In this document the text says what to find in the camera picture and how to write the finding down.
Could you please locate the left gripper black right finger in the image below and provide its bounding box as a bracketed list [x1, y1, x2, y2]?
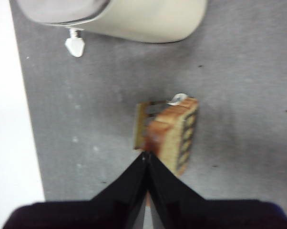
[147, 152, 287, 229]

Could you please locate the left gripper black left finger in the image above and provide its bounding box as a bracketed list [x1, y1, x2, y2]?
[1, 152, 148, 229]

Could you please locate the brown toasted bread slice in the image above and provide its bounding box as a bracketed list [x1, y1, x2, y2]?
[145, 97, 199, 177]

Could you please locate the silver metal toast rack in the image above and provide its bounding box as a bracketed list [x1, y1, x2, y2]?
[133, 93, 189, 151]

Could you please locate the cream toaster with chrome top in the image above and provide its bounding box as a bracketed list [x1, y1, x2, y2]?
[17, 0, 208, 44]

